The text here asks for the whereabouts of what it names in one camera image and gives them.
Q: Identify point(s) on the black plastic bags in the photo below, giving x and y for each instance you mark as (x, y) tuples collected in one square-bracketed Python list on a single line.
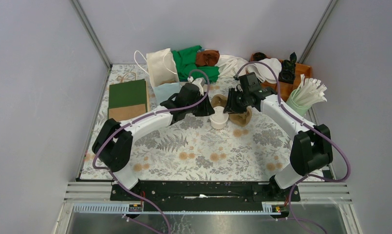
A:
[(288, 68)]

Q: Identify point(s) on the brown cloth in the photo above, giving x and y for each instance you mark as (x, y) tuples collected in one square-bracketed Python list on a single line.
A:
[(207, 58)]

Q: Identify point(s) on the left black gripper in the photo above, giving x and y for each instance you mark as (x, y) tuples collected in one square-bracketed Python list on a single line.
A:
[(207, 109)]

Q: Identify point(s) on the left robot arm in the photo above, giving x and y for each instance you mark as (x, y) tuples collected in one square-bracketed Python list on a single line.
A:
[(115, 140)]

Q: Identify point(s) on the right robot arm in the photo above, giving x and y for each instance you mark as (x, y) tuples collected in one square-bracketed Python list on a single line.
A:
[(310, 150)]

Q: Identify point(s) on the light blue paper bag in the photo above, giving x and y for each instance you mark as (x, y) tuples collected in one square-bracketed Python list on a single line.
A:
[(162, 72)]

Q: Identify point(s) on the wooden compartment tray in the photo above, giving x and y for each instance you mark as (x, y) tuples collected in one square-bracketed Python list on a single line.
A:
[(286, 89)]

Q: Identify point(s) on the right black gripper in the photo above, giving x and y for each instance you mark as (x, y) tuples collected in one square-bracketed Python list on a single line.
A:
[(231, 107)]

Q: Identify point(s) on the white wrapped straws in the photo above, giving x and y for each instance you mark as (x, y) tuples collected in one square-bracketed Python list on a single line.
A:
[(310, 91)]

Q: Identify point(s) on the green paper bag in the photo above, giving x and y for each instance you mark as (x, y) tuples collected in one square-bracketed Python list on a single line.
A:
[(128, 100)]

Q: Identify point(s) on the white plastic cup lid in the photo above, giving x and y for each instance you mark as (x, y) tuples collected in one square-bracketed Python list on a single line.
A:
[(219, 116)]

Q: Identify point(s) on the white paper coffee cup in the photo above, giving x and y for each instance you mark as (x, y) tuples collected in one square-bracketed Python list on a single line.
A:
[(219, 124)]

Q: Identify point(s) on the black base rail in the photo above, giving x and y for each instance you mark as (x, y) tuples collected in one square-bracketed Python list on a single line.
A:
[(204, 196)]

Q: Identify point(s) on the green cloth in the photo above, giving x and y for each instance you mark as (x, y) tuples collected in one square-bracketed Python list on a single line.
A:
[(185, 61)]

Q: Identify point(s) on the green straw holder cup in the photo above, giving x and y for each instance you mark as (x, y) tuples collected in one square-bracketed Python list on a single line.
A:
[(301, 110)]

